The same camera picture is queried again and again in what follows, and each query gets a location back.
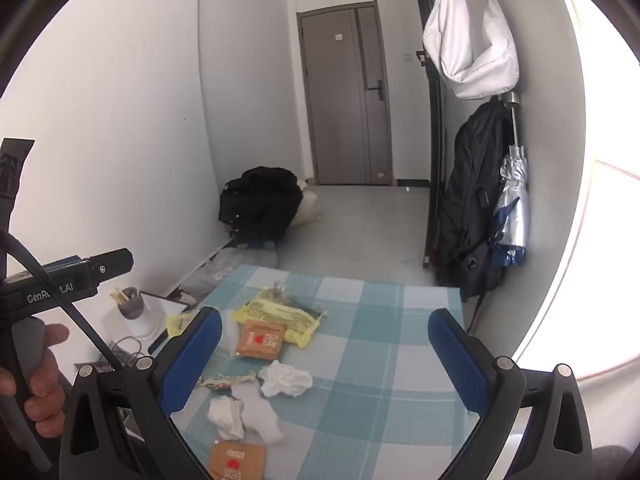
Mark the teal checked blanket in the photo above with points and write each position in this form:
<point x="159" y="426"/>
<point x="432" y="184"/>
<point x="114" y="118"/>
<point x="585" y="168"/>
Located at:
<point x="380" y="360"/>

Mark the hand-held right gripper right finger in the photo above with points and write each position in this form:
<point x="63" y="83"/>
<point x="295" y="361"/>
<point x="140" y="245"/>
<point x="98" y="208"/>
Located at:
<point x="457" y="360"/>

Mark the cream bag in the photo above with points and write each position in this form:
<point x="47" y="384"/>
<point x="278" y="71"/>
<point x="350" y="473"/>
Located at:
<point x="307" y="207"/>

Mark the white cloth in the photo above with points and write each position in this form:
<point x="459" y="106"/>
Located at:
<point x="260" y="420"/>

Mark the grey plastic bag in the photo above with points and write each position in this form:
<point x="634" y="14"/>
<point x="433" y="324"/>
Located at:
<point x="225" y="265"/>

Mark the black glass door frame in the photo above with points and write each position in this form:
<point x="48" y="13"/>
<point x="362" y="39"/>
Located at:
<point x="434" y="160"/>

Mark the white tissue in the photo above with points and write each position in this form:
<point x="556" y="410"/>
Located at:
<point x="282" y="380"/>
<point x="225" y="415"/>

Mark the grey door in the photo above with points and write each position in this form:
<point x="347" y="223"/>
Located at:
<point x="335" y="100"/>

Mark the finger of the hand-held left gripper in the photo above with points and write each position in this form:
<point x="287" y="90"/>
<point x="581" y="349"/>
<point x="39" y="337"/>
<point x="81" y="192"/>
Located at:
<point x="112" y="264"/>

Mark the black hanging backpack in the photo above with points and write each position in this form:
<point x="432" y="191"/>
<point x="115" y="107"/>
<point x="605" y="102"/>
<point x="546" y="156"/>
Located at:
<point x="470" y="200"/>

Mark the green patterned wrapper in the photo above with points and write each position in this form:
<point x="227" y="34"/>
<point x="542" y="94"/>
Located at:
<point x="220" y="382"/>

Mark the white and grey cup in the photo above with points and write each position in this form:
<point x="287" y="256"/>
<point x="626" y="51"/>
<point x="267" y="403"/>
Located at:
<point x="140" y="317"/>

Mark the small yellow plastic bag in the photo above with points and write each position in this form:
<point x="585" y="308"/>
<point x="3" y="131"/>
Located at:
<point x="176" y="324"/>

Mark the brown sachet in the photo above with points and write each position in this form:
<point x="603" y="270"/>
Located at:
<point x="260" y="340"/>
<point x="235" y="460"/>

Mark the person's left hand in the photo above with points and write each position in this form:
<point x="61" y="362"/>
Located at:
<point x="47" y="385"/>

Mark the white side table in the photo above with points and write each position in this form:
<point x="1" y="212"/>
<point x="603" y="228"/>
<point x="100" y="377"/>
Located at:
<point x="167" y="310"/>

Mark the white hanging bag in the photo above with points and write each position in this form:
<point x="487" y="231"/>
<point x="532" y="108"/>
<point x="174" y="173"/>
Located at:
<point x="465" y="35"/>

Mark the black bag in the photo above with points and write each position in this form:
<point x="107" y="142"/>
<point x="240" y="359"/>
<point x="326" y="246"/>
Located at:
<point x="260" y="200"/>

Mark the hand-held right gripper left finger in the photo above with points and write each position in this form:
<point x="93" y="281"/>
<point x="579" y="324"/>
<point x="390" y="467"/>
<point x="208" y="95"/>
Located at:
<point x="192" y="355"/>

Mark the yellow plastic packet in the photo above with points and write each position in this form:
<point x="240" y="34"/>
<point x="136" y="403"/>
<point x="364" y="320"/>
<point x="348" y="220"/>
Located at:
<point x="280" y="312"/>

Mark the silver folded umbrella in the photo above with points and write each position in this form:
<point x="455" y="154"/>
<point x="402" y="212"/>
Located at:
<point x="512" y="205"/>

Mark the bundle of wooden sticks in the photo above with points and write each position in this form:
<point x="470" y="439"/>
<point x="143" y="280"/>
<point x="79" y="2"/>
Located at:
<point x="118" y="296"/>

